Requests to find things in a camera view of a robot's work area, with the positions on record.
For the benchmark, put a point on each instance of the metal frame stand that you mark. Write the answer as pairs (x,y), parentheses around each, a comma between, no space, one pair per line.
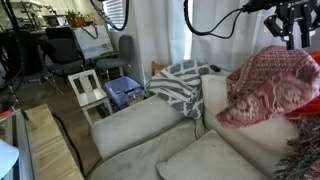
(21,156)

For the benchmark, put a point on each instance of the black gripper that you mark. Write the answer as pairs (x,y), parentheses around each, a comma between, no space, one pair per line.
(293,10)

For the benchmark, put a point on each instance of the grey fringed throw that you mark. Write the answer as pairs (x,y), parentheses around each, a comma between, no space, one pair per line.
(303,150)

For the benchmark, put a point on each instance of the white small chair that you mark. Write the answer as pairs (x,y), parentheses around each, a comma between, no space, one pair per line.
(90,96)

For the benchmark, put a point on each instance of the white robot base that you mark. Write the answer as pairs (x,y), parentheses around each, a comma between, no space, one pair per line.
(6,158)

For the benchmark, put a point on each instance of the beige fabric sofa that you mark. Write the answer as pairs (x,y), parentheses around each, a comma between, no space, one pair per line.
(133,123)

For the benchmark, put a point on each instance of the beige square throw pillow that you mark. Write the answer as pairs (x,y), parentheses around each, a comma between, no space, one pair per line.
(206,160)

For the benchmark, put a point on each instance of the wooden coffee table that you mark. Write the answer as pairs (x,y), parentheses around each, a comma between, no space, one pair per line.
(46,146)

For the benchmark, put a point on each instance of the white tote bag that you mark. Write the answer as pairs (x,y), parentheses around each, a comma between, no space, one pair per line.
(93,41)

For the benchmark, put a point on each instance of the black office chair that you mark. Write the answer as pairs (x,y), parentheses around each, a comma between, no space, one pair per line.
(20,53)

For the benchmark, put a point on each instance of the grey office chair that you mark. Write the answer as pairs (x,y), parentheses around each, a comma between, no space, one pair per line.
(63,50)
(125,46)

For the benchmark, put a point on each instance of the blue plastic bin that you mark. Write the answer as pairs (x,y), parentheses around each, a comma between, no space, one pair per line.
(121,88)

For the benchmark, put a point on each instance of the cluttered desk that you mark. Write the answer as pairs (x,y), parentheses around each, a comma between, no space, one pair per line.
(33,31)

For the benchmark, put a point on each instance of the potted plant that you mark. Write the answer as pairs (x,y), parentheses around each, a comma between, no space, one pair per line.
(75,20)

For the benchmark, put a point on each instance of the black remote control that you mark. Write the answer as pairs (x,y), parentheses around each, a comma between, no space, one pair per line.
(215,68)

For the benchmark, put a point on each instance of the beige sofa back cushion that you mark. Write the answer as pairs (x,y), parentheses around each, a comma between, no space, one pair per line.
(213,96)

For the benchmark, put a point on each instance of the wooden side stool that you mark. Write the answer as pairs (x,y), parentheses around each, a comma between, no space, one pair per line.
(156,68)

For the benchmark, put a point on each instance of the grey white lattice blanket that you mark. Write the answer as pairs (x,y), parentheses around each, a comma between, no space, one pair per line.
(180,86)

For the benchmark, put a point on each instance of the maroon patterned fleece blanket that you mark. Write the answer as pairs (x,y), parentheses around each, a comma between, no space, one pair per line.
(266,86)

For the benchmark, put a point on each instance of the window blinds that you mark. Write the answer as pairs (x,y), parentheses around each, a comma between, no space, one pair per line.
(115,10)

